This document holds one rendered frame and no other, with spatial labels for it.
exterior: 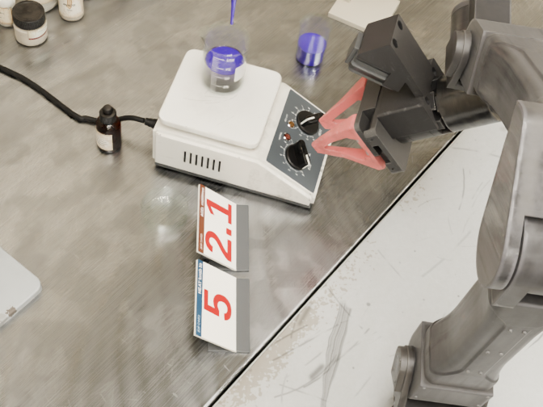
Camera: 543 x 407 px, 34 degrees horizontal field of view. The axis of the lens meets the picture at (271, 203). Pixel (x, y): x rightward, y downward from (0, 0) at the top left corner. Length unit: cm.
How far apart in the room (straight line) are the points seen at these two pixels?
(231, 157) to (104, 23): 32
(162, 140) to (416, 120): 31
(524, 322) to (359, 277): 38
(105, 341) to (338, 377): 25
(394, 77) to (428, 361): 26
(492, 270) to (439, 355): 20
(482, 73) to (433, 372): 26
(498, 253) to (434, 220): 50
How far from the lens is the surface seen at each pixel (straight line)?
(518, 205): 59
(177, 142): 102
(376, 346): 99
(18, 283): 99
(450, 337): 77
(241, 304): 98
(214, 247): 99
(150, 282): 99
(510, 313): 66
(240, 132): 101
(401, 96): 88
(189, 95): 104
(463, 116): 86
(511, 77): 71
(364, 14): 129
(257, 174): 103
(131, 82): 117
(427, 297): 103
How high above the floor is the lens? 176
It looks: 55 degrees down
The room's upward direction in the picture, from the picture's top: 12 degrees clockwise
